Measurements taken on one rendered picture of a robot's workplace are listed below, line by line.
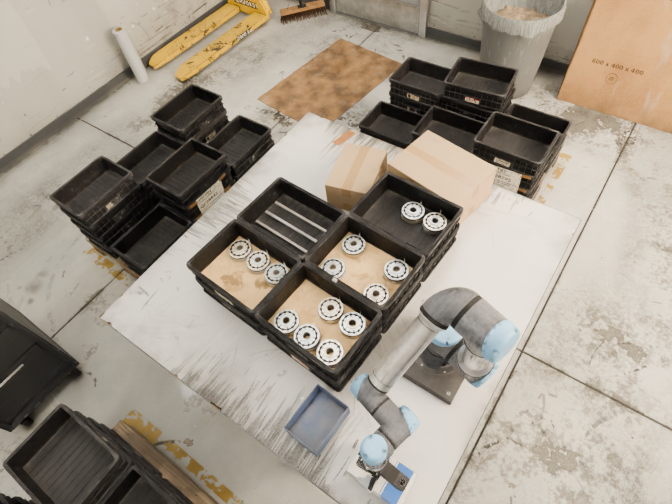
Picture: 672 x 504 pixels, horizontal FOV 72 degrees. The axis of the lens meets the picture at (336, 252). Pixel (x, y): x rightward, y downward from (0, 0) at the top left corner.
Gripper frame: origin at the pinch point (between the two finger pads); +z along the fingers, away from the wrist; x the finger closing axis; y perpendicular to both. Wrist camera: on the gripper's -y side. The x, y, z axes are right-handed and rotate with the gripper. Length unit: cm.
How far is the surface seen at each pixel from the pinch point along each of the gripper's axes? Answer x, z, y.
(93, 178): -47, 25, 239
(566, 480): -55, 78, -66
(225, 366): 1, 7, 75
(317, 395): -10.6, 6.8, 35.7
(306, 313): -33, -6, 55
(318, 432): 0.3, 6.8, 27.4
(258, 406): 5, 7, 53
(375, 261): -68, -6, 45
